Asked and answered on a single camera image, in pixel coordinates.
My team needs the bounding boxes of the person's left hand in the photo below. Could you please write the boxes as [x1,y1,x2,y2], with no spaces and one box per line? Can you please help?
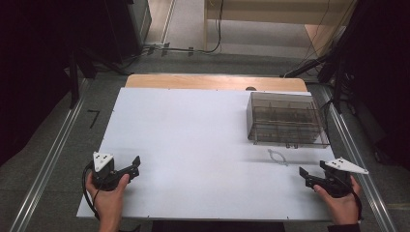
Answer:
[84,173,131,224]

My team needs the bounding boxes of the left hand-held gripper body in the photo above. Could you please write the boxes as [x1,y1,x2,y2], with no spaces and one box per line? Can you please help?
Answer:
[91,151,133,192]

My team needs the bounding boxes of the silver chain necklace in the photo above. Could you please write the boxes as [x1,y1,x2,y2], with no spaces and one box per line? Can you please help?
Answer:
[267,148,289,167]

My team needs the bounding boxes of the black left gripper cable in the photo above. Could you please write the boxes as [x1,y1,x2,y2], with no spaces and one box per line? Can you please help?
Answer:
[81,160,102,221]

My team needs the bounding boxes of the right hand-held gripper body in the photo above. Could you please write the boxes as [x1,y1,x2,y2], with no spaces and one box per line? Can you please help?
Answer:
[308,157,369,199]

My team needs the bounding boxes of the dark cabinet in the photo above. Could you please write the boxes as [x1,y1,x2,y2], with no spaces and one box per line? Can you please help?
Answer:
[102,0,153,65]

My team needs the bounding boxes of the white table board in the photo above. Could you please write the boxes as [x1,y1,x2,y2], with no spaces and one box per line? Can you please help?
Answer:
[75,87,337,222]

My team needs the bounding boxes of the person's right hand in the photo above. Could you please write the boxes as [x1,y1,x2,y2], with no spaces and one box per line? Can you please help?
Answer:
[312,175,363,226]

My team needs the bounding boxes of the wooden table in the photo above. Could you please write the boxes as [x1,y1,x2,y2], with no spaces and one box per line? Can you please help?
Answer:
[124,73,308,93]

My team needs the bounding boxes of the metal floor rail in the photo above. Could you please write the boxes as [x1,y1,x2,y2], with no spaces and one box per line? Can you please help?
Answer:
[9,77,91,232]
[317,85,400,232]

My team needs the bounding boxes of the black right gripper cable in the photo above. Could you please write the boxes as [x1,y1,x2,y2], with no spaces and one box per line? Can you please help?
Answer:
[335,172,365,222]

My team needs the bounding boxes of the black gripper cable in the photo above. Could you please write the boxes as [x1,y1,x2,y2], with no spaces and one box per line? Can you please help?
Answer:
[81,160,102,221]
[335,172,365,222]

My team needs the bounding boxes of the black metal stand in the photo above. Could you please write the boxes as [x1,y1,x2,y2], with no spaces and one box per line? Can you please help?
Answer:
[279,28,359,114]
[63,47,130,110]

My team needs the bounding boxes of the smoky transparent drawer organizer box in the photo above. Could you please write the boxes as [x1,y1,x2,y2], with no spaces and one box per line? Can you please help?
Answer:
[246,91,331,150]

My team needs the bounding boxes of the white power strip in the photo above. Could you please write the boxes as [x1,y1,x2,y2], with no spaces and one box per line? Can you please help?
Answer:
[143,42,171,58]

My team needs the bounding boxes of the black floor cable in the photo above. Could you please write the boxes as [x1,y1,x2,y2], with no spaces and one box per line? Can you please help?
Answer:
[122,0,225,70]

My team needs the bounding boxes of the light wooden furniture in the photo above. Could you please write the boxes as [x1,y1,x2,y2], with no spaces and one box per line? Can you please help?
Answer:
[203,0,358,58]

